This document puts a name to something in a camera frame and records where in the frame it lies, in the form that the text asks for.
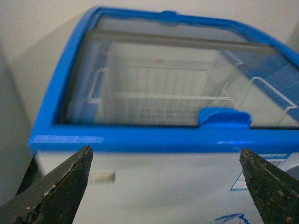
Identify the grey upright cabinet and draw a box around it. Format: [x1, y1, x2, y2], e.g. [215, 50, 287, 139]
[0, 49, 32, 205]

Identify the silver brand plate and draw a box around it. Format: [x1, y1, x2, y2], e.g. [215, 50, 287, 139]
[89, 171, 116, 183]

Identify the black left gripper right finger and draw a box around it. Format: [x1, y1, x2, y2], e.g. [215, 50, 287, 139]
[239, 148, 299, 224]

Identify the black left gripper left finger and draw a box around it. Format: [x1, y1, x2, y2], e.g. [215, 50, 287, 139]
[0, 146, 93, 224]

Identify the white wire freezer basket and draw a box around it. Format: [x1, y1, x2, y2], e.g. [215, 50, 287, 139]
[87, 50, 299, 127]

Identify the glass sliding freezer lid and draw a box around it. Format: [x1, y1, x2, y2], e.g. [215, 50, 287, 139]
[59, 17, 299, 128]

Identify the white chest freezer blue rim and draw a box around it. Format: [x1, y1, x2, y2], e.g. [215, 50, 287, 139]
[28, 6, 299, 224]

